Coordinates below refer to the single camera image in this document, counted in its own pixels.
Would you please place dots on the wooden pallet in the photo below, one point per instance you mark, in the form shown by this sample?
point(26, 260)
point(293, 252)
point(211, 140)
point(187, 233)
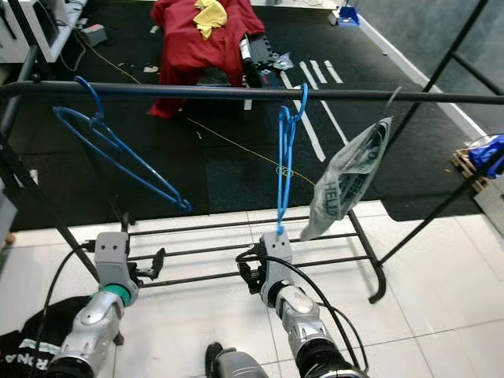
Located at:
point(468, 169)

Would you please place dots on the blue plastic clothes hanger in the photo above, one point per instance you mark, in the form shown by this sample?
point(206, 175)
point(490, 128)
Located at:
point(283, 157)
point(187, 206)

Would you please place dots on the yellow cloth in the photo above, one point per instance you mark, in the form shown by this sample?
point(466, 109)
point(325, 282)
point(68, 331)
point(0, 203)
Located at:
point(211, 17)

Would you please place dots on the grey upholstered ottoman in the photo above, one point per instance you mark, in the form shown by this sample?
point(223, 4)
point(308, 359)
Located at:
point(6, 228)

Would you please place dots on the crumpled silver wrapper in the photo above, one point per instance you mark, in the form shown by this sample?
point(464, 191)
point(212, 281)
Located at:
point(282, 60)

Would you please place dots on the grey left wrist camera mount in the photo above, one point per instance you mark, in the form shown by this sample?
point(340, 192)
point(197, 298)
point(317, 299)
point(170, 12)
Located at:
point(112, 256)

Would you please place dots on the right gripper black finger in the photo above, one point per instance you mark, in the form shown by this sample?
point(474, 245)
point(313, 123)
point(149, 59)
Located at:
point(241, 269)

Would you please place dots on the grey power strip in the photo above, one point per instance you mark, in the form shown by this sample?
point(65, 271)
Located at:
point(93, 35)

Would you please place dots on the white cabinet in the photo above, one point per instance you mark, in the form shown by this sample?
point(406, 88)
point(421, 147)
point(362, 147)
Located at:
point(39, 31)

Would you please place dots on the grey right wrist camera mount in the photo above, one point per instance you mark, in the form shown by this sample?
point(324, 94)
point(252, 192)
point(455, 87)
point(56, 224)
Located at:
point(278, 253)

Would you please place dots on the red garment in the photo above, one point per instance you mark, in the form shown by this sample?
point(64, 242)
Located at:
point(185, 63)

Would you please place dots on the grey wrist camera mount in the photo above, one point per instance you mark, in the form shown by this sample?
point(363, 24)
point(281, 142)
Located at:
point(112, 256)
point(278, 253)

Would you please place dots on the blue dustpan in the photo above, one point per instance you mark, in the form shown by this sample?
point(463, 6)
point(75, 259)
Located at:
point(346, 14)

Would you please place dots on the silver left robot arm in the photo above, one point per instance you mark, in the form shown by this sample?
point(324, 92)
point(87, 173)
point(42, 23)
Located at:
point(94, 331)

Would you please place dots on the blue plastic bag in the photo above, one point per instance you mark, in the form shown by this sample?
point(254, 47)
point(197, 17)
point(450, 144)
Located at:
point(488, 153)

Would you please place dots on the black metal clothes rack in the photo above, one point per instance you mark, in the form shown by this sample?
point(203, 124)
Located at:
point(205, 90)

